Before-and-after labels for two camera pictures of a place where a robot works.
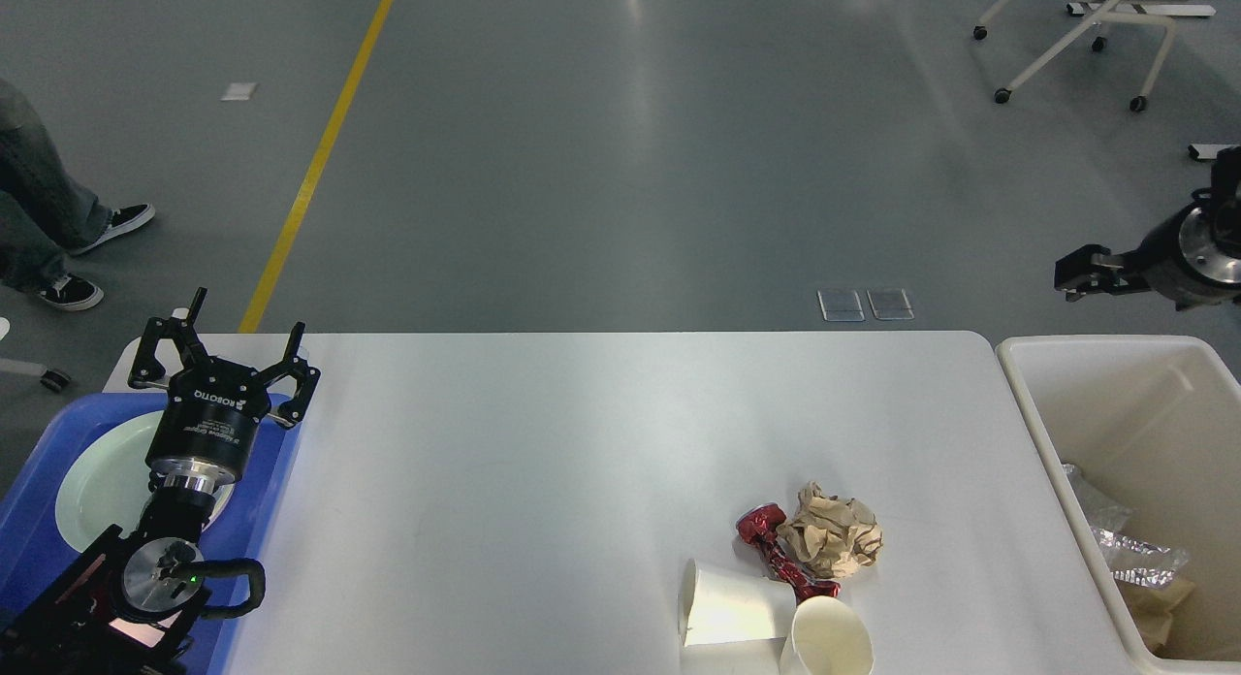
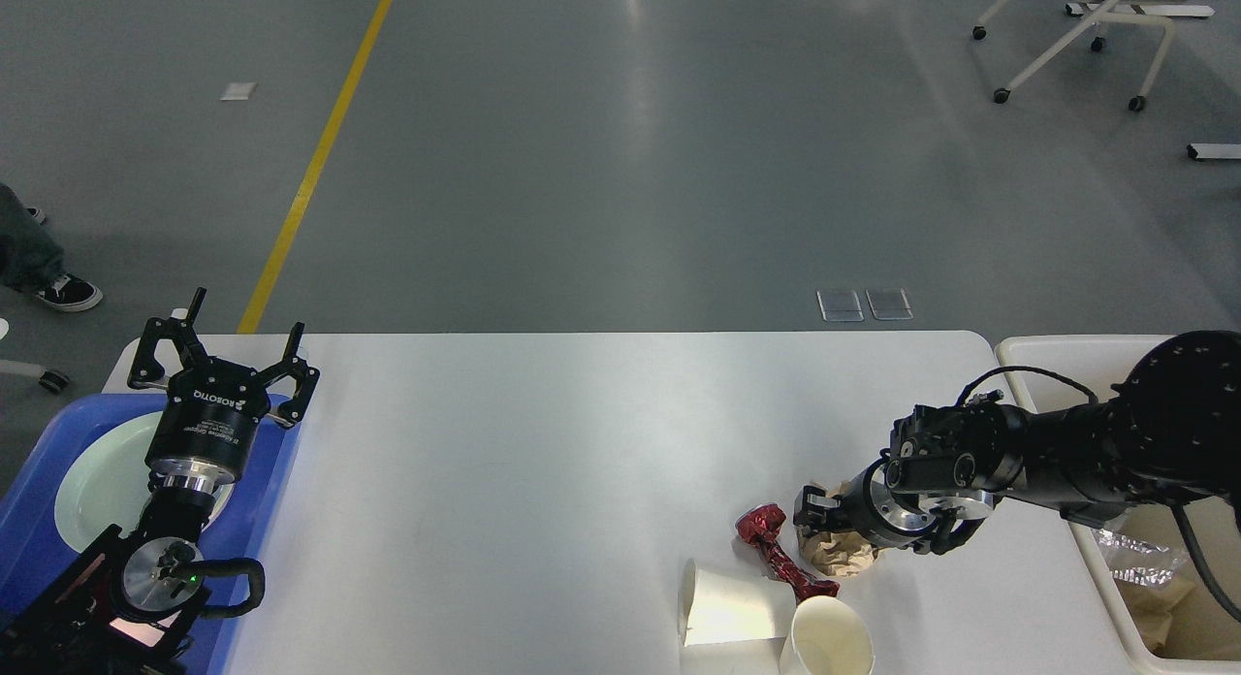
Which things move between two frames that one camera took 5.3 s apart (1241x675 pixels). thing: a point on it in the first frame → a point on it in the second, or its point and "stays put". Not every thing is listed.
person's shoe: [71, 293] → [36, 211]
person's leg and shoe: [35, 174] → [32, 259]
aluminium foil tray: [1137, 562] stays put
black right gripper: [1193, 257] → [938, 522]
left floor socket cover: [841, 305] stays put
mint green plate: [106, 483] stays put
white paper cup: [827, 637] stays put
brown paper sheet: [1151, 607] stays put
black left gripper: [212, 409] stays put
